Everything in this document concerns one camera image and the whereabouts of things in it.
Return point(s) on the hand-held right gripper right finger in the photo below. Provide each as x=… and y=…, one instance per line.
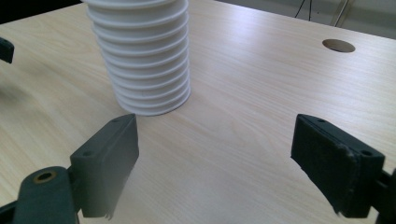
x=333, y=165

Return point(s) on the stack of white cups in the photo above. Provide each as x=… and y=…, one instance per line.
x=143, y=62

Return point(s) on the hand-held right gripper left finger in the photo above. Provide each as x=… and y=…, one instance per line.
x=106, y=168

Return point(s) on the thin metal pole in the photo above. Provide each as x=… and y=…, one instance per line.
x=341, y=12

